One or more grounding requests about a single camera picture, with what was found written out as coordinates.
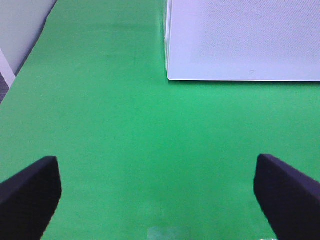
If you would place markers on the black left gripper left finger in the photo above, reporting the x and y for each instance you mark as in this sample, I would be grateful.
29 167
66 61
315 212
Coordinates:
29 199

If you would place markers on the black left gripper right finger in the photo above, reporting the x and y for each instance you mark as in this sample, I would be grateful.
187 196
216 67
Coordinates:
289 199

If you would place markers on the white microwave door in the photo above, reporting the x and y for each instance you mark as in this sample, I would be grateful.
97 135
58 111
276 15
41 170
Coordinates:
246 40

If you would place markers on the clear tape piece left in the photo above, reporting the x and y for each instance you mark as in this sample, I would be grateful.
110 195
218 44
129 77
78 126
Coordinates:
168 233

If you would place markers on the white microwave oven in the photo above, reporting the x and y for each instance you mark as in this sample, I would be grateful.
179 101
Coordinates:
245 40

